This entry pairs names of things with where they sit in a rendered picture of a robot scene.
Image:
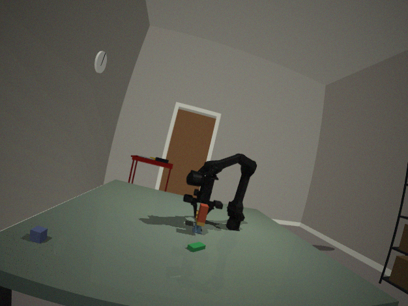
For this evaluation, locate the green rectangular block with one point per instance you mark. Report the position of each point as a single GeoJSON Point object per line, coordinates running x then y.
{"type": "Point", "coordinates": [196, 246]}

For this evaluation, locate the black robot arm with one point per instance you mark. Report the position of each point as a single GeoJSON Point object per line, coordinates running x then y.
{"type": "Point", "coordinates": [207, 174]}

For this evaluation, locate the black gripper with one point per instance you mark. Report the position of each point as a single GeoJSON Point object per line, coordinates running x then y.
{"type": "Point", "coordinates": [204, 196]}

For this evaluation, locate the blue triangular wedge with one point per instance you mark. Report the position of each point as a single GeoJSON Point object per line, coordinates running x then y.
{"type": "Point", "coordinates": [197, 229]}

